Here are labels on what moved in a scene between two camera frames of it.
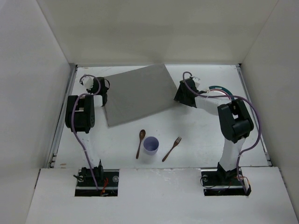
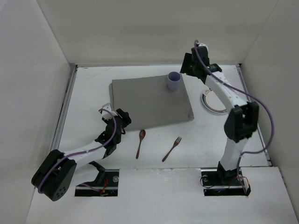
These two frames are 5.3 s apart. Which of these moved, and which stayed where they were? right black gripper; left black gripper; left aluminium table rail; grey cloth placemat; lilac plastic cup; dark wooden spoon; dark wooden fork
Moved: right black gripper; lilac plastic cup; grey cloth placemat; left black gripper
Stayed: dark wooden fork; left aluminium table rail; dark wooden spoon
